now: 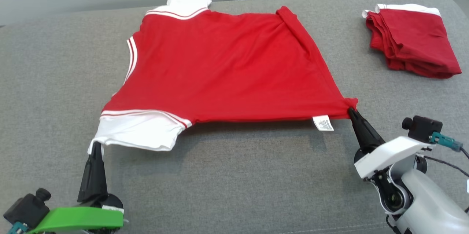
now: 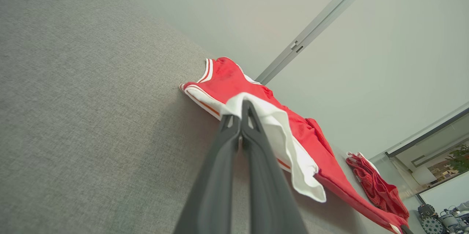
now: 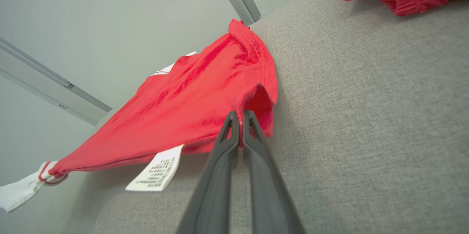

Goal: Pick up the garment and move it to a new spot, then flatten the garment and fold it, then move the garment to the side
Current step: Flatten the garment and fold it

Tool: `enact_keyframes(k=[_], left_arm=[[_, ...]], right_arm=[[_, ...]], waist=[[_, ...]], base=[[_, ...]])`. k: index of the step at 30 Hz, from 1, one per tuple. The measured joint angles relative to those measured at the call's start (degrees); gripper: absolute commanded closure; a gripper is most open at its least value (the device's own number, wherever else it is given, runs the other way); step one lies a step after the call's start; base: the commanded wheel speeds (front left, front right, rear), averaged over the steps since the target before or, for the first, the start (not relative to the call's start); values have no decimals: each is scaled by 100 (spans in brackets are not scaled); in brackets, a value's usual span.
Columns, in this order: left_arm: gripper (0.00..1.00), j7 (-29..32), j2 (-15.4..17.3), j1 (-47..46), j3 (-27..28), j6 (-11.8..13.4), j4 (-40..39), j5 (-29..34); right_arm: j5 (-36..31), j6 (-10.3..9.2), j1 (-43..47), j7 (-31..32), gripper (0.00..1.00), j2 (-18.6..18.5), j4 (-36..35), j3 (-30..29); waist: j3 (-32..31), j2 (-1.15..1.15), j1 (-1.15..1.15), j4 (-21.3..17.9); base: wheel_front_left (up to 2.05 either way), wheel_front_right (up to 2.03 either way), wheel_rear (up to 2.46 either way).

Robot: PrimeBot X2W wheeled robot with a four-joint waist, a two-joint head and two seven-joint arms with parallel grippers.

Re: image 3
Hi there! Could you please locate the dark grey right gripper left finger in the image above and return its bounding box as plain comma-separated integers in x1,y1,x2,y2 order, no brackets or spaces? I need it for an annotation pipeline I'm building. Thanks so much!
176,110,240,234

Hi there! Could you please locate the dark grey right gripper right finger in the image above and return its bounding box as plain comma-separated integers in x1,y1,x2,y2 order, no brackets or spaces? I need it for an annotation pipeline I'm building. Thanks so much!
243,110,306,234

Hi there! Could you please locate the red white basketball jersey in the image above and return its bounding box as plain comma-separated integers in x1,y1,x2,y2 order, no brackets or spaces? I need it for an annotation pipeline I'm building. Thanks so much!
0,19,278,213

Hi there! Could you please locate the grey metal frame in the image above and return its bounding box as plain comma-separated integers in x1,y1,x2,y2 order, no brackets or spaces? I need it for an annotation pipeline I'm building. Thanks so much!
0,36,112,126

